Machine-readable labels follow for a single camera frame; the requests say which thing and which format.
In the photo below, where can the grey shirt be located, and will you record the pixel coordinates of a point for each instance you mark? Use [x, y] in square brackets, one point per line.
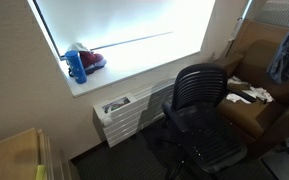
[284, 60]

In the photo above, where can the black slatted office chair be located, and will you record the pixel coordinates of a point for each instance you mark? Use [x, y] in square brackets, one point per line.
[200, 133]

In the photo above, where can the thin dark window rod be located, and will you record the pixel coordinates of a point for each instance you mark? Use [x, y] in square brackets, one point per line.
[130, 40]

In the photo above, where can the red bag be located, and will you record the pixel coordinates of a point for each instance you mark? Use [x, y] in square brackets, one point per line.
[92, 61]

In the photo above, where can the blue bottle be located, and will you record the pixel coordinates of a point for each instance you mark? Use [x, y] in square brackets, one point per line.
[76, 66]

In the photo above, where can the white cloth behind shoe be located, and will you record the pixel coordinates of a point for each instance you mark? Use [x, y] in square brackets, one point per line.
[77, 46]

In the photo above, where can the long white sock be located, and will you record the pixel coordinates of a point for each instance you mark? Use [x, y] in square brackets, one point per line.
[236, 80]

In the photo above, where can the single white sock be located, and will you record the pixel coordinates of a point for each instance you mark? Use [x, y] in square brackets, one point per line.
[236, 98]

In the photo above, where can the crumpled white socks pile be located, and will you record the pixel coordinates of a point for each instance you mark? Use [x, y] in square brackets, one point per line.
[260, 93]

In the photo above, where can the brown leather armchair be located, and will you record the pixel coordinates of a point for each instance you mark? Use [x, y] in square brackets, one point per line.
[270, 113]

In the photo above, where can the yellow sticky note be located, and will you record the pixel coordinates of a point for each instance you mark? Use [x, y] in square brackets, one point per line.
[40, 172]

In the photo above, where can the wooden dresser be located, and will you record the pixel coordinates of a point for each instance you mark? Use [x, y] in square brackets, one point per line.
[10, 156]

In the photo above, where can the grey ribbed cushion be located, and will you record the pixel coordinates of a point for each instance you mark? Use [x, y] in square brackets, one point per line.
[274, 11]

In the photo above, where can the white wall heater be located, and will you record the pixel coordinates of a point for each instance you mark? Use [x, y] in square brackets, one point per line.
[134, 113]

